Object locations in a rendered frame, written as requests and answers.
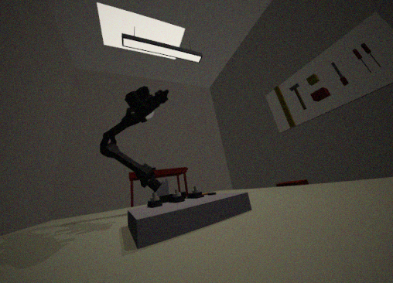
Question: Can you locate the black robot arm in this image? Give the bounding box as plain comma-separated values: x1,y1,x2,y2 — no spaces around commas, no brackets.
100,86,163,193

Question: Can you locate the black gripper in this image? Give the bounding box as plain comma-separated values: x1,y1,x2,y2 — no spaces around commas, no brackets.
138,89,169,115

